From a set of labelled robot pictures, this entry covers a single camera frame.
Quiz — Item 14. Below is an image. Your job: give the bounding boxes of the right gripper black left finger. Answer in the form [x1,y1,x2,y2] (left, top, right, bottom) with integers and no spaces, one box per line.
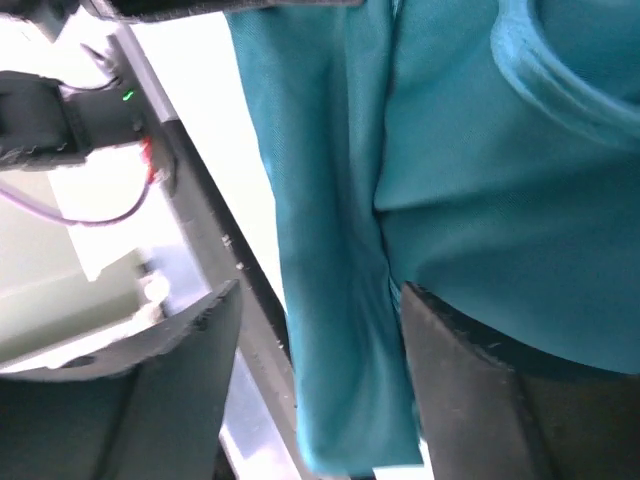
[1,281,242,479]

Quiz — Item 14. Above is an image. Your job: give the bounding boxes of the teal satin napkin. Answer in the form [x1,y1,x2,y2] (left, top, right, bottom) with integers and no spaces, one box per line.
[227,1,639,475]

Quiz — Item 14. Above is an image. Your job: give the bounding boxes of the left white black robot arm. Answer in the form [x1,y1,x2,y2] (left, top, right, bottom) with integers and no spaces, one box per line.
[1,23,176,175]

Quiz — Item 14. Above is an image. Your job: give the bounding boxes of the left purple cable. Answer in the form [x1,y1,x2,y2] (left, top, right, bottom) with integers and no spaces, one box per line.
[0,182,154,227]

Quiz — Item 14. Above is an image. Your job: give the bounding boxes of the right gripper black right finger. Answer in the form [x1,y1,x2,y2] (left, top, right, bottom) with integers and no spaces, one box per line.
[400,284,639,479]

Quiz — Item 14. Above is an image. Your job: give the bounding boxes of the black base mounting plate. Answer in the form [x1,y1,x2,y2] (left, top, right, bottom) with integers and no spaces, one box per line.
[111,26,313,479]

